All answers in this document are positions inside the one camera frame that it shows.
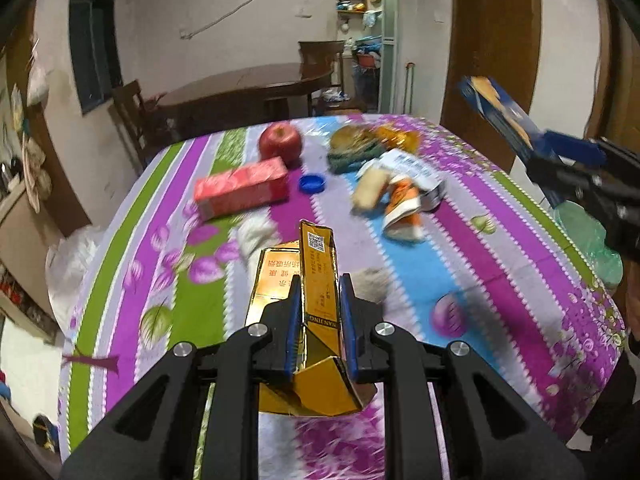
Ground clear bag with bread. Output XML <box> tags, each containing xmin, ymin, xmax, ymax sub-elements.
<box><xmin>330</xmin><ymin>124</ymin><xmax>383</xmax><ymax>153</ymax></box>

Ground hanging pink towels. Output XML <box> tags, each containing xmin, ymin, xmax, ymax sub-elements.
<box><xmin>22</xmin><ymin>135</ymin><xmax>53</xmax><ymax>213</ymax></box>

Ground blue cardboard box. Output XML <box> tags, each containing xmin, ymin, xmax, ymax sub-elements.
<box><xmin>457</xmin><ymin>76</ymin><xmax>571</xmax><ymax>210</ymax></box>

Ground dark storage bin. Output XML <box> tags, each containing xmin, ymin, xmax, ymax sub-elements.
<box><xmin>352</xmin><ymin>67</ymin><xmax>381</xmax><ymax>111</ymax></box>

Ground sliding glass door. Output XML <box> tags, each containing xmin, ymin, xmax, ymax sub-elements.
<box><xmin>378</xmin><ymin>0</ymin><xmax>401</xmax><ymax>113</ymax></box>

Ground green broom red handle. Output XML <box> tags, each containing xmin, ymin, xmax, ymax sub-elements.
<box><xmin>404</xmin><ymin>62</ymin><xmax>417</xmax><ymax>115</ymax></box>

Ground dark window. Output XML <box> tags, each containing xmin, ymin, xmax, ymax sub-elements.
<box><xmin>67</xmin><ymin>0</ymin><xmax>123</xmax><ymax>115</ymax></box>

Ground green scouring pad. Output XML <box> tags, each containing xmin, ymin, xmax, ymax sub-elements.
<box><xmin>327</xmin><ymin>145</ymin><xmax>381</xmax><ymax>173</ymax></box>

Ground dark wooden chair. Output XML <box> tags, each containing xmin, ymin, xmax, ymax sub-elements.
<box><xmin>297</xmin><ymin>40</ymin><xmax>368</xmax><ymax>117</ymax></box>
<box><xmin>111</xmin><ymin>79</ymin><xmax>171</xmax><ymax>171</ymax></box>

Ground red carton box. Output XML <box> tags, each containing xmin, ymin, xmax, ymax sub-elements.
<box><xmin>194</xmin><ymin>156</ymin><xmax>291</xmax><ymax>222</ymax></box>

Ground dark blue floor object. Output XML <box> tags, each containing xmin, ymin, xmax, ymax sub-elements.
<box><xmin>32</xmin><ymin>415</ymin><xmax>61</xmax><ymax>453</ymax></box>

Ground grey steel wool ball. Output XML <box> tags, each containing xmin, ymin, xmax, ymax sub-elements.
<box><xmin>350</xmin><ymin>267</ymin><xmax>393</xmax><ymax>306</ymax></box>

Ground bin with green bag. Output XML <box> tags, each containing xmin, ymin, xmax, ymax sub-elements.
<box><xmin>552</xmin><ymin>200</ymin><xmax>623</xmax><ymax>288</ymax></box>

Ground orange plastic packet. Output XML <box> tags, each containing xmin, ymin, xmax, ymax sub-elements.
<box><xmin>375</xmin><ymin>125</ymin><xmax>421</xmax><ymax>153</ymax></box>

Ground white tissue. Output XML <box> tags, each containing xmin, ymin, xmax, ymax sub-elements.
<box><xmin>237</xmin><ymin>217</ymin><xmax>281</xmax><ymax>261</ymax></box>

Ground white wet wipes packet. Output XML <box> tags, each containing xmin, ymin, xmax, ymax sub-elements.
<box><xmin>372</xmin><ymin>149</ymin><xmax>448</xmax><ymax>211</ymax></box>

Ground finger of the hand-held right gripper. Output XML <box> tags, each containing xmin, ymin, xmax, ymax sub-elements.
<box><xmin>525</xmin><ymin>152</ymin><xmax>608</xmax><ymax>211</ymax></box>
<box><xmin>541</xmin><ymin>130</ymin><xmax>640</xmax><ymax>181</ymax></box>

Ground blue cloth pile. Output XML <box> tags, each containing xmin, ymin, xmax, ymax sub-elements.
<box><xmin>352</xmin><ymin>35</ymin><xmax>383</xmax><ymax>56</ymax></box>

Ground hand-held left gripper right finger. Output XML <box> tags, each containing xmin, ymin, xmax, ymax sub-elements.
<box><xmin>339</xmin><ymin>272</ymin><xmax>586</xmax><ymax>480</ymax></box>

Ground red apple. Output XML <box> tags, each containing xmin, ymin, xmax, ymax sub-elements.
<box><xmin>258</xmin><ymin>123</ymin><xmax>303</xmax><ymax>165</ymax></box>

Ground beige foam piece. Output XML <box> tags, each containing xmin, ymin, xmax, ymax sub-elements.
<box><xmin>351</xmin><ymin>166</ymin><xmax>392</xmax><ymax>211</ymax></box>

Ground hanging white plastic bag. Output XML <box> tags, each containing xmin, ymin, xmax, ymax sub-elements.
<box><xmin>27</xmin><ymin>35</ymin><xmax>53</xmax><ymax>106</ymax></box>

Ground dark wooden dining table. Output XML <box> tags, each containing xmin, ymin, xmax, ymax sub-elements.
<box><xmin>156</xmin><ymin>62</ymin><xmax>333</xmax><ymax>141</ymax></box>

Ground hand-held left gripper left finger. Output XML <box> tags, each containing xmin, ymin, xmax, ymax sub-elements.
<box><xmin>59</xmin><ymin>274</ymin><xmax>303</xmax><ymax>480</ymax></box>

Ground gold cigarette pack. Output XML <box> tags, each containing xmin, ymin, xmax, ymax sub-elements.
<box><xmin>244</xmin><ymin>219</ymin><xmax>378</xmax><ymax>418</ymax></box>

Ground floral striped tablecloth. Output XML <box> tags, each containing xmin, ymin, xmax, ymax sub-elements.
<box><xmin>57</xmin><ymin>114</ymin><xmax>628</xmax><ymax>480</ymax></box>

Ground kitchen counter cabinet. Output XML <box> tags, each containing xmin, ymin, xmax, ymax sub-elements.
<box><xmin>0</xmin><ymin>180</ymin><xmax>66</xmax><ymax>346</ymax></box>

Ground brown wooden door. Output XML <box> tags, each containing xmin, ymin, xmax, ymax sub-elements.
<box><xmin>440</xmin><ymin>0</ymin><xmax>543</xmax><ymax>173</ymax></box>
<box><xmin>585</xmin><ymin>0</ymin><xmax>640</xmax><ymax>161</ymax></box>

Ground orange white snack wrapper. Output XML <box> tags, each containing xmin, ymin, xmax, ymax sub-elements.
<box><xmin>382</xmin><ymin>175</ymin><xmax>426</xmax><ymax>241</ymax></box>

